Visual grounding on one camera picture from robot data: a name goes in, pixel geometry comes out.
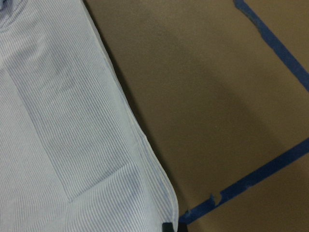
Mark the blue striped button shirt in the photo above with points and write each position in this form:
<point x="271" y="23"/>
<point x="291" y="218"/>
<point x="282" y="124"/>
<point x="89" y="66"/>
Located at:
<point x="73" y="158"/>

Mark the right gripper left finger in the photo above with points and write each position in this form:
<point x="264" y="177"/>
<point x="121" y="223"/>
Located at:
<point x="167" y="227"/>

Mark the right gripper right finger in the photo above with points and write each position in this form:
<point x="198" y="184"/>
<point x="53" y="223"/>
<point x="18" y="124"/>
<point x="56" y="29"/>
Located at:
<point x="182" y="227"/>

